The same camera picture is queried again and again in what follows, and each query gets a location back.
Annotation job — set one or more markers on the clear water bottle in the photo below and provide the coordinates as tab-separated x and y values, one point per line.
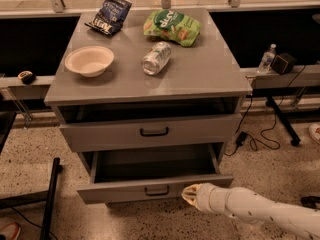
267	60

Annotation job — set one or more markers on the white shoe right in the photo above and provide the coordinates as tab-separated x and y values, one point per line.
314	131

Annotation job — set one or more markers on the white paper bowl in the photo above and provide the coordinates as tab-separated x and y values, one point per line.
89	61

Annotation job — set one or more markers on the dark blue chip bag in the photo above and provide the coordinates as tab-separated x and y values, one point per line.
110	17

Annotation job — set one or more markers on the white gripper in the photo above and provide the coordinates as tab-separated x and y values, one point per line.
209	197

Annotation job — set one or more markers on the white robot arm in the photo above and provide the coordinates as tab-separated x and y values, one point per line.
246	205

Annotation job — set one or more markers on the grey drawer cabinet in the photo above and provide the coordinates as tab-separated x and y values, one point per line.
202	80

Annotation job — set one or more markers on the black power adapter with cable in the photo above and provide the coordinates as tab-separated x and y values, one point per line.
242	137

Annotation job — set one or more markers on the clear silver can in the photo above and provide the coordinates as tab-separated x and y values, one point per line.
154	61

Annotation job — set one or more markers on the small black box speaker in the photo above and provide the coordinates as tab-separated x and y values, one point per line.
283	63

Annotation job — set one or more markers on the red white shoe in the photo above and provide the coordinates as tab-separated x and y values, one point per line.
10	232

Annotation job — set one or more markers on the black tape measure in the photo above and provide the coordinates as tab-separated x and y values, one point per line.
27	77

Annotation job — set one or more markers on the grey top drawer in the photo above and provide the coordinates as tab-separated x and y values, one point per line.
142	133

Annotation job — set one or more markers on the black metal frame left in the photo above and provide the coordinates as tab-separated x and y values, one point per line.
47	196

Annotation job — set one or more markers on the green snack bag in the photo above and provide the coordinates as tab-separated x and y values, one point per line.
173	26

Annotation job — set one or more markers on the grey drawer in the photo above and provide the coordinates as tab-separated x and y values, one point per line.
142	133
150	173

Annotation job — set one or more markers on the black stand leg with wheel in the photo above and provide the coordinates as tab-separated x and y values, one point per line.
295	140

